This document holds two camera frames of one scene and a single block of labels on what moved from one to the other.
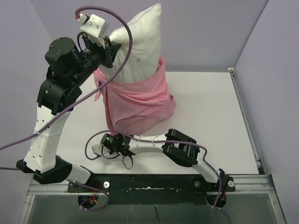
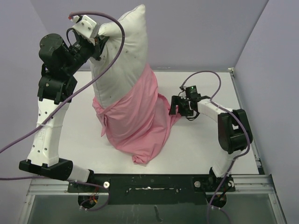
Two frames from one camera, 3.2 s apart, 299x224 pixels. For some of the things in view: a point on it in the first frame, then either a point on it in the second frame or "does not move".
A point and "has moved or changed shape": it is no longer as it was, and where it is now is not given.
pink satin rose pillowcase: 135,106 has moved or changed shape
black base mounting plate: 153,189 does not move
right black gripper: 110,150 to 177,100
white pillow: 143,61 has moved or changed shape
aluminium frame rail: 261,184 does not move
